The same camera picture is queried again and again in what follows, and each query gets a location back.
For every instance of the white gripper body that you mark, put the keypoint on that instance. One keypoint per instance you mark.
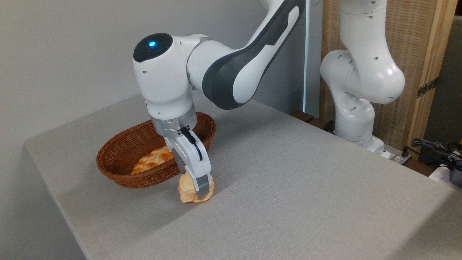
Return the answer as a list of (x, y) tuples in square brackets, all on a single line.
[(189, 159)]

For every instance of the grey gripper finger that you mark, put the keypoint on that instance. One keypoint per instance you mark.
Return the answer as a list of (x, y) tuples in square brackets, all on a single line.
[(203, 187)]

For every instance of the round layered bread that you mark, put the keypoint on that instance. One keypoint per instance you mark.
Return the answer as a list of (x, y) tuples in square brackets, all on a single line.
[(186, 191)]

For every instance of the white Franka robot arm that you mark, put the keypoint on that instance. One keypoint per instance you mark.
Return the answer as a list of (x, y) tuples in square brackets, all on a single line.
[(162, 79)]

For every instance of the braided long bread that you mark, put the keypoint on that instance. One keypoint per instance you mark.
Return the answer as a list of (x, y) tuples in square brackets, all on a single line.
[(151, 160)]

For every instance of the brown wicker basket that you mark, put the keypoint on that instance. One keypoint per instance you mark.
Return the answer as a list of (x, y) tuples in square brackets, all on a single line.
[(119, 176)]

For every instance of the grey tablecloth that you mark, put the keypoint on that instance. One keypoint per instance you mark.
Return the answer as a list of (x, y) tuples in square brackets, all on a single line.
[(288, 187)]

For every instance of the dark metal screen hinge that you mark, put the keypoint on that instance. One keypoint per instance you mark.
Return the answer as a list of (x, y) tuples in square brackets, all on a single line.
[(427, 87)]

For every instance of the wooden woven folding screen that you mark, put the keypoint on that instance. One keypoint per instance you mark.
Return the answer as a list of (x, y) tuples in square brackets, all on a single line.
[(415, 43)]

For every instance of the dark grey box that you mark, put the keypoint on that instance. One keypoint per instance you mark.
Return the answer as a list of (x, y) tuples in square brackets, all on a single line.
[(456, 177)]

